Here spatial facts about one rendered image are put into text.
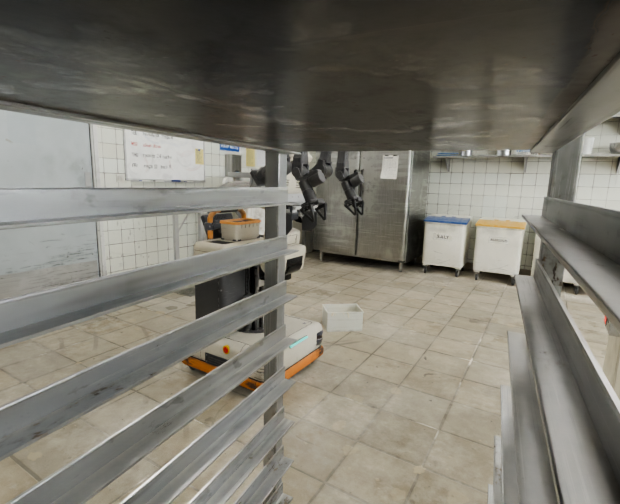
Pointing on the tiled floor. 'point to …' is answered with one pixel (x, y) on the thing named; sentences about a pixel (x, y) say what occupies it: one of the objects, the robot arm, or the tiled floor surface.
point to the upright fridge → (376, 209)
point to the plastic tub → (342, 317)
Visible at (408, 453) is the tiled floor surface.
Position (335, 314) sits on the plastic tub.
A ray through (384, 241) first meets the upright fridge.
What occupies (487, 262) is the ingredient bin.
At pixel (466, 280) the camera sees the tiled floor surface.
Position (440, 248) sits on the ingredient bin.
